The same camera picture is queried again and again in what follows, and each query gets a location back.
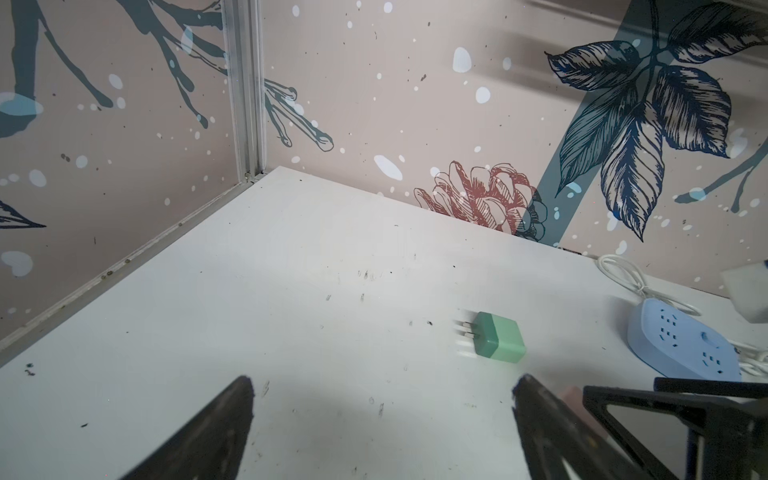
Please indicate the green charger far left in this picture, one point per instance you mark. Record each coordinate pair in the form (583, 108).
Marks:
(494, 337)

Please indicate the blue square power socket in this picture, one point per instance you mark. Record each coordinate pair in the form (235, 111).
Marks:
(678, 346)

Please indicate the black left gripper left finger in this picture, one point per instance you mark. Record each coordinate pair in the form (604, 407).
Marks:
(211, 445)

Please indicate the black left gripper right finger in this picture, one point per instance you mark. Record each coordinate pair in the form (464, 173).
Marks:
(557, 443)

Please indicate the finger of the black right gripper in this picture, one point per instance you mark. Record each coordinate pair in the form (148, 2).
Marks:
(726, 425)

